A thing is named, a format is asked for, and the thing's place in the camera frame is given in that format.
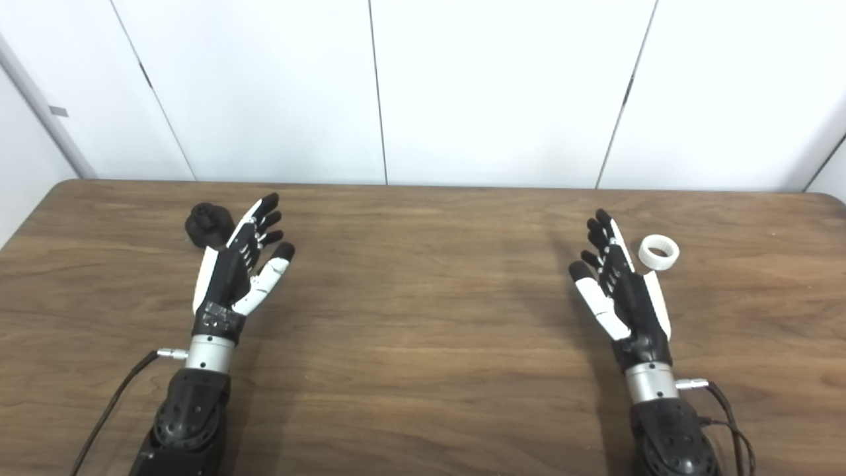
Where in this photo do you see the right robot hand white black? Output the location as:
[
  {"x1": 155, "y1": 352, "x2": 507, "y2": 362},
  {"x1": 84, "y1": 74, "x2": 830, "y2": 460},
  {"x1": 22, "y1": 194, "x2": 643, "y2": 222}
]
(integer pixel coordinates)
[{"x1": 569, "y1": 209, "x2": 673, "y2": 370}]

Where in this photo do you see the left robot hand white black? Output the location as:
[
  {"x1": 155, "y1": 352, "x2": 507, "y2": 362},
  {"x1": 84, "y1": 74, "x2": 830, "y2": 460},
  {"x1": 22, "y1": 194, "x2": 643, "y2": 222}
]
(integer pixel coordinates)
[{"x1": 192, "y1": 193, "x2": 296, "y2": 344}]

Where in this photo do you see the white ring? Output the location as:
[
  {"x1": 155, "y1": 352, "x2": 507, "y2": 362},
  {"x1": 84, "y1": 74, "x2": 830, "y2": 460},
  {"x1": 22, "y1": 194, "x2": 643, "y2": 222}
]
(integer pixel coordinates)
[{"x1": 638, "y1": 234, "x2": 681, "y2": 270}]

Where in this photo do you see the round black part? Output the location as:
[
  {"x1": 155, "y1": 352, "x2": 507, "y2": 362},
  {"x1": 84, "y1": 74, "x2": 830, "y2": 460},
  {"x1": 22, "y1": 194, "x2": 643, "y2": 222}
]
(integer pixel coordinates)
[{"x1": 184, "y1": 203, "x2": 236, "y2": 249}]

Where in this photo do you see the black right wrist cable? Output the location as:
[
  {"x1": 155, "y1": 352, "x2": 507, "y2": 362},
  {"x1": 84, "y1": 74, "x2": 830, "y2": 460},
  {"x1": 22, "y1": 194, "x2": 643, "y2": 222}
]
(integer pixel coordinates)
[{"x1": 675, "y1": 377, "x2": 757, "y2": 476}]

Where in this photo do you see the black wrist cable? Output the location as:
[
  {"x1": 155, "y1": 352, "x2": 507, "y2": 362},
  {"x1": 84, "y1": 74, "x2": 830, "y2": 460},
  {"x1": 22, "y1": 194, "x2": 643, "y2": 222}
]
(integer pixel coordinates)
[
  {"x1": 675, "y1": 377, "x2": 757, "y2": 476},
  {"x1": 69, "y1": 348, "x2": 189, "y2": 476}
]

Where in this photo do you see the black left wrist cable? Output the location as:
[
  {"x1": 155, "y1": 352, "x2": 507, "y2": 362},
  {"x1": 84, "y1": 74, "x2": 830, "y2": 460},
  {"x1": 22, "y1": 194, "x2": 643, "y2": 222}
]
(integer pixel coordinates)
[{"x1": 69, "y1": 348, "x2": 189, "y2": 476}]

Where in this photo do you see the grey wall corner post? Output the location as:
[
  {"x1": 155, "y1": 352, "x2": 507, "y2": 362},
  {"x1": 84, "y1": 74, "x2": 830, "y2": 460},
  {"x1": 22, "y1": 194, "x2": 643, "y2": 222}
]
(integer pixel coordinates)
[{"x1": 0, "y1": 33, "x2": 98, "y2": 179}]

